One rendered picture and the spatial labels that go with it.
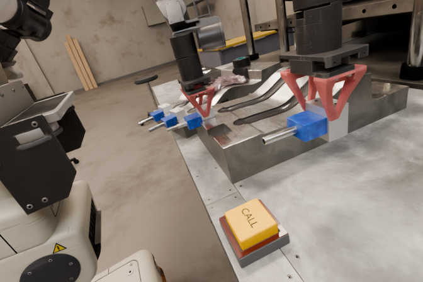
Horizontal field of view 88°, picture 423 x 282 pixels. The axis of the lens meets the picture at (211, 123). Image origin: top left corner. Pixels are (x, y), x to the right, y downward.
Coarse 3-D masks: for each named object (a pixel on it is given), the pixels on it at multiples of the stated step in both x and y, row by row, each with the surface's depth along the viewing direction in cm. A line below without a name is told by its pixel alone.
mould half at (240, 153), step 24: (288, 96) 57; (336, 96) 48; (360, 96) 50; (384, 96) 53; (216, 120) 56; (264, 120) 50; (360, 120) 52; (216, 144) 48; (240, 144) 44; (288, 144) 48; (312, 144) 50; (240, 168) 45; (264, 168) 48
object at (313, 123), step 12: (312, 108) 34; (348, 108) 32; (288, 120) 35; (300, 120) 33; (312, 120) 32; (324, 120) 32; (336, 120) 32; (276, 132) 33; (288, 132) 33; (300, 132) 33; (312, 132) 32; (324, 132) 33; (336, 132) 33; (264, 144) 33
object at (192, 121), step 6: (204, 108) 58; (210, 108) 57; (192, 114) 60; (198, 114) 59; (210, 114) 58; (186, 120) 57; (192, 120) 57; (198, 120) 58; (204, 120) 58; (174, 126) 58; (180, 126) 58; (192, 126) 58; (198, 126) 58
